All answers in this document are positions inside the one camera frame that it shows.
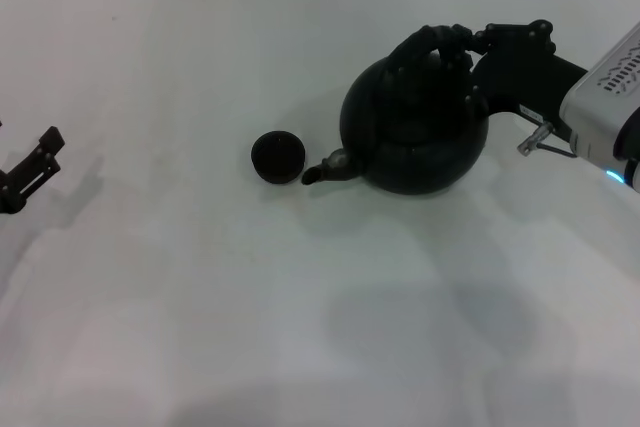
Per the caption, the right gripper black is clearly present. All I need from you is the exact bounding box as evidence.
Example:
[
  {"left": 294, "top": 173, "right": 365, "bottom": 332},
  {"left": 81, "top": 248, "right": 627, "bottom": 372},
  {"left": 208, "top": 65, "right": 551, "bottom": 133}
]
[{"left": 442, "top": 20, "right": 589, "bottom": 139}]

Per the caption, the black round teapot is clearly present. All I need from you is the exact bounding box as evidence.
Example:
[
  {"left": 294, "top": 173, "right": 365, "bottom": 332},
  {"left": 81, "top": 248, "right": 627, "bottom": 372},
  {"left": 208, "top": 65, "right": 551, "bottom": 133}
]
[{"left": 301, "top": 24, "right": 490, "bottom": 196}]

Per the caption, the dark small teacup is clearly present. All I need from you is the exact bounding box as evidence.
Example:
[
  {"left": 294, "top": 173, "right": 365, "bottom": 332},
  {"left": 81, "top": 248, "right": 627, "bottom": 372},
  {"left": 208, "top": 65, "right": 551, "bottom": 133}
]
[{"left": 250, "top": 130, "right": 308, "bottom": 185}]

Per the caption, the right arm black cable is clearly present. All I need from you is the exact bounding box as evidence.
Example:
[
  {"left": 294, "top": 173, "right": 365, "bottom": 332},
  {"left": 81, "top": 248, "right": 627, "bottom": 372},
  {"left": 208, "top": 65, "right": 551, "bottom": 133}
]
[{"left": 517, "top": 121, "right": 576, "bottom": 161}]

